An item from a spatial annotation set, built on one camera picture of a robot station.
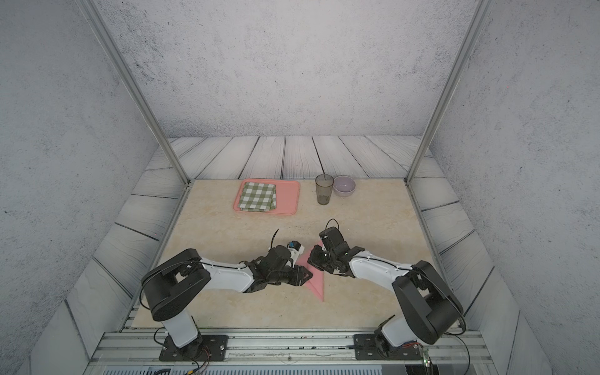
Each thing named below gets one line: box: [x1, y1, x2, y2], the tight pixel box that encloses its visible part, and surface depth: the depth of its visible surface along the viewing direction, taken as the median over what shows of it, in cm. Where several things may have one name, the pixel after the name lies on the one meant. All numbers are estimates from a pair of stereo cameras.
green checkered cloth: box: [239, 182, 277, 212], surface depth 115 cm
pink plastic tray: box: [232, 178, 301, 215], surface depth 117 cm
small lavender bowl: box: [332, 175, 357, 197], surface depth 117 cm
